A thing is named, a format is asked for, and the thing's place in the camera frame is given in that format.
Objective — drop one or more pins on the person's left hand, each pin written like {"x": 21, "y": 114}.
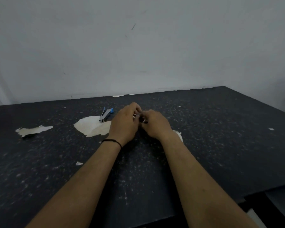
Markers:
{"x": 123, "y": 124}

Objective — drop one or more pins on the person's right hand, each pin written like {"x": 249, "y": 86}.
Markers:
{"x": 156, "y": 125}

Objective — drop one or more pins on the person's right fingers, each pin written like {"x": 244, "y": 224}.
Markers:
{"x": 144, "y": 116}

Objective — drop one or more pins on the person's left fingers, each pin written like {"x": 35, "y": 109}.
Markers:
{"x": 135, "y": 108}

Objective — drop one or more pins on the person's left forearm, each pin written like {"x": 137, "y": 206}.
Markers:
{"x": 80, "y": 182}

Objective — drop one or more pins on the person's right forearm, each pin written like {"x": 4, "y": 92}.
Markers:
{"x": 199, "y": 182}

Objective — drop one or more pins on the blue and silver stapler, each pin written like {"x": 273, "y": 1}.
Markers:
{"x": 106, "y": 114}

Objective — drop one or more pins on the black wrist band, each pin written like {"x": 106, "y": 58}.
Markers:
{"x": 112, "y": 141}

